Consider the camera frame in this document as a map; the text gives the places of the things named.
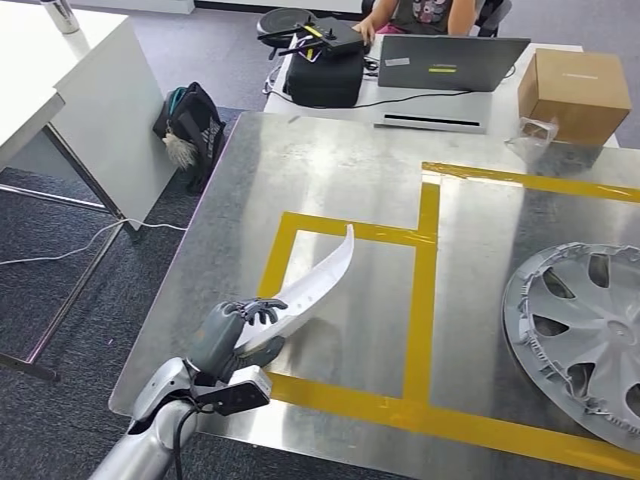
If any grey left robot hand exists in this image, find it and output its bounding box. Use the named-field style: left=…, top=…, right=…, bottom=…
left=189, top=298, right=290, bottom=386

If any white curved plastic part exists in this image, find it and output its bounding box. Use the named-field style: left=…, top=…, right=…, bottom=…
left=233, top=223, right=355, bottom=356

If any stainless steel workbench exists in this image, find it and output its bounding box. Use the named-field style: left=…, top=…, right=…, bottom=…
left=108, top=111, right=640, bottom=480

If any yellow tape on workbench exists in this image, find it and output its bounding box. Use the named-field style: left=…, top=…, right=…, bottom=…
left=257, top=160, right=640, bottom=480

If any white fluffy bag charm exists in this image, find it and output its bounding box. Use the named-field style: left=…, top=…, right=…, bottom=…
left=162, top=130, right=199, bottom=172

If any black backpack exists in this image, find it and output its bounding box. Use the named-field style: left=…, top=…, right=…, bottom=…
left=152, top=81, right=227, bottom=195

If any black soft case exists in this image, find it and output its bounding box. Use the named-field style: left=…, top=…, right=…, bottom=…
left=283, top=49, right=366, bottom=110

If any round black disc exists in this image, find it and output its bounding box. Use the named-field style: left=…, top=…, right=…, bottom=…
left=256, top=7, right=318, bottom=42

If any silver flat device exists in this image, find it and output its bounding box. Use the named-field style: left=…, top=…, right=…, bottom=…
left=373, top=109, right=494, bottom=136

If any steel drinking cup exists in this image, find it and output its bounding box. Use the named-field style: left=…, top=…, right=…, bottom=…
left=39, top=0, right=81, bottom=36

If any grey laptop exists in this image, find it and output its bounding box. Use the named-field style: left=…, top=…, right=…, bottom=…
left=377, top=34, right=532, bottom=93

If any person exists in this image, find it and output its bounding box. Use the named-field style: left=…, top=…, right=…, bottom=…
left=352, top=0, right=484, bottom=46

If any clear plastic bag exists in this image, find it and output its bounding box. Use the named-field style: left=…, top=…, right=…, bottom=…
left=503, top=116, right=560, bottom=165

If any black office chair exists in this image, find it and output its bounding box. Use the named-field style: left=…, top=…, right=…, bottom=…
left=475, top=0, right=514, bottom=39

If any silver wheel hubcap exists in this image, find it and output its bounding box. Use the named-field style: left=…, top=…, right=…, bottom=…
left=501, top=241, right=640, bottom=456

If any brown cardboard box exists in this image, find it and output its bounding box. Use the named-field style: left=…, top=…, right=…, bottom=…
left=517, top=47, right=633, bottom=148

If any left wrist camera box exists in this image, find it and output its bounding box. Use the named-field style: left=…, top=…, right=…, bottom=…
left=192, top=364, right=273, bottom=419

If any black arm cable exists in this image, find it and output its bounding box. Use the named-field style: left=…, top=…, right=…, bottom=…
left=172, top=402, right=202, bottom=480

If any thin white cable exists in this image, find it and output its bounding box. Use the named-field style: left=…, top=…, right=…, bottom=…
left=0, top=217, right=189, bottom=268

